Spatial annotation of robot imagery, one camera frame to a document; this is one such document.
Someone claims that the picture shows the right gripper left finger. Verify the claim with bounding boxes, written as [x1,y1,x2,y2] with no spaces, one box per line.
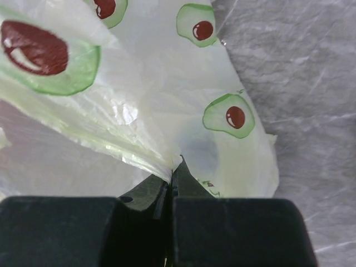
[1,176,170,266]

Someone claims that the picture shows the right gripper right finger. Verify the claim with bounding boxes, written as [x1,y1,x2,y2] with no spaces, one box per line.
[172,162,318,266]

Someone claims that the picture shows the green avocado print plastic bag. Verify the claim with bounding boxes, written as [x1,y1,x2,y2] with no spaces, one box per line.
[1,1,279,198]

